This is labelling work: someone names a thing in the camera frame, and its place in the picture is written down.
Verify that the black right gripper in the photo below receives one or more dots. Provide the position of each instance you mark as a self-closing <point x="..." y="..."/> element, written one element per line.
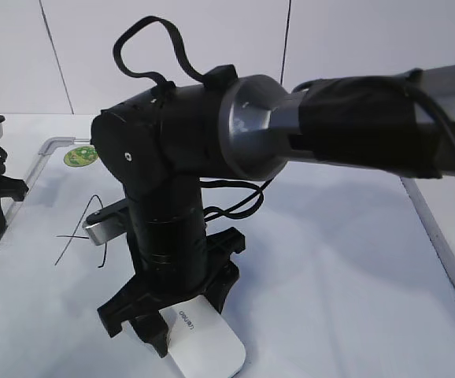
<point x="139" y="302"/>

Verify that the white board eraser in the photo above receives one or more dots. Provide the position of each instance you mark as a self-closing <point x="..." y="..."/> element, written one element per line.
<point x="200" y="343"/>

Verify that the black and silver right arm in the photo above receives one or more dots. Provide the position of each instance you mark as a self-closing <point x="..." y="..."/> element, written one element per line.
<point x="167" y="144"/>

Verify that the round green magnet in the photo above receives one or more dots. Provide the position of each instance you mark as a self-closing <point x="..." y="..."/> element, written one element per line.
<point x="81" y="156"/>

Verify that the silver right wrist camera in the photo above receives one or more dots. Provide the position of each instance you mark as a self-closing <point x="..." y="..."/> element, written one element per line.
<point x="107" y="223"/>

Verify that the white board with grey frame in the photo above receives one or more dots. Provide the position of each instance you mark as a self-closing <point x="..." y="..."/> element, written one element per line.
<point x="338" y="279"/>

